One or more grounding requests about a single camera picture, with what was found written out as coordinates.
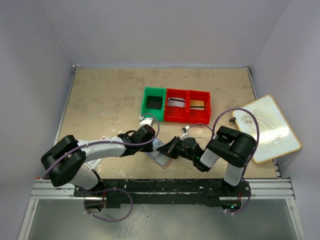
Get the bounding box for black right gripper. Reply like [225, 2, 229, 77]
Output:
[157, 135, 195, 162]

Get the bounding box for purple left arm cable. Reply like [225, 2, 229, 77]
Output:
[43, 113, 161, 223]

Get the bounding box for red plastic bin right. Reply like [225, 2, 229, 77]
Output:
[187, 90, 211, 125]

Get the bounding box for gold magnetic stripe cards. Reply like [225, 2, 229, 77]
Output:
[189, 99, 205, 110]

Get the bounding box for pink leather card holder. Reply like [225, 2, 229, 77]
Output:
[145, 150, 173, 169]

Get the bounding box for red plastic bin middle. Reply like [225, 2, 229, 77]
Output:
[164, 88, 188, 123]

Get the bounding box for green plastic bin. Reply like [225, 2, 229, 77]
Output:
[141, 87, 167, 122]

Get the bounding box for white card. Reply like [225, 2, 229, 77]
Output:
[152, 139, 164, 151]

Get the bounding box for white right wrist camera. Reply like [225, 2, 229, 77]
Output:
[180, 125, 190, 141]

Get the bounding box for red plastic bin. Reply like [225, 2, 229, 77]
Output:
[164, 88, 188, 123]
[187, 90, 211, 125]

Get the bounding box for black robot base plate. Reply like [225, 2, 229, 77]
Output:
[74, 178, 251, 211]

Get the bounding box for silver magnetic stripe cards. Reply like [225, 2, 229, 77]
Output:
[167, 97, 186, 108]

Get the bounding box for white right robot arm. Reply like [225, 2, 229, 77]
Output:
[157, 126, 258, 196]

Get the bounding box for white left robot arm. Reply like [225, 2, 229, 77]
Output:
[41, 124, 159, 196]

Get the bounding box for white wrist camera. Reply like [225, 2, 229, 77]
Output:
[180, 125, 190, 141]
[139, 116, 155, 127]

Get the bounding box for yellow framed whiteboard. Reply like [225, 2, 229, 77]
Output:
[231, 94, 302, 164]

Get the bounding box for black VIP cards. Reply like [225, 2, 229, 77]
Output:
[145, 95, 163, 110]

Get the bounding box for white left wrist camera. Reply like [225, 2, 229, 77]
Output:
[139, 116, 155, 127]

